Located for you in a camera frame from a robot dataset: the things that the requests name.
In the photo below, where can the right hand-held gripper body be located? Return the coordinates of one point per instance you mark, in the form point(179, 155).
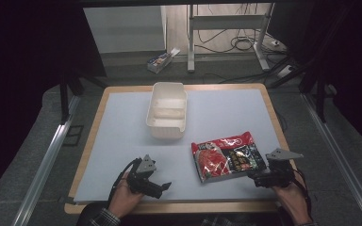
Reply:
point(279, 171)

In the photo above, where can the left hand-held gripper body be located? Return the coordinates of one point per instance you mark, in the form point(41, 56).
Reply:
point(139, 179)

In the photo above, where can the red snack packet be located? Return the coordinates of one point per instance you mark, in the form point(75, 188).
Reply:
point(227, 157)

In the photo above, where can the white plastic container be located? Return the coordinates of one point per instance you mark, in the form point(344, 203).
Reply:
point(167, 109)

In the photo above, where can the person's left hand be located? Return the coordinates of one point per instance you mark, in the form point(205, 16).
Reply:
point(122, 197)

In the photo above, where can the person's right hand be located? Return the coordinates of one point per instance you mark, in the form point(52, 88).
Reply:
point(292, 201)

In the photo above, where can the light blue table mat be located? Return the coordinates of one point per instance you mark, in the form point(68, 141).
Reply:
point(220, 113)

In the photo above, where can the black stand legs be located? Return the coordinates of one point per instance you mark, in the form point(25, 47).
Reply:
point(65, 97)
point(319, 94)

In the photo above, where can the white power strip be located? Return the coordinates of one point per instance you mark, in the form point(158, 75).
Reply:
point(285, 71)

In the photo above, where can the printed cardboard box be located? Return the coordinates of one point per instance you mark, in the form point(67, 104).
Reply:
point(161, 61)

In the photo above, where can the white panel board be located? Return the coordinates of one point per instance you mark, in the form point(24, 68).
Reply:
point(125, 28)

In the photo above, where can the aluminium floor rail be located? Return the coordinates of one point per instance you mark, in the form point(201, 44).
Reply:
point(45, 166)
point(342, 163)

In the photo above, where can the black floor frame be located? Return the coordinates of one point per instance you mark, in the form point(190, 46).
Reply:
point(73, 135)

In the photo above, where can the white metal stand frame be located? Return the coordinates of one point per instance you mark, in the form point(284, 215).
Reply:
point(191, 37)

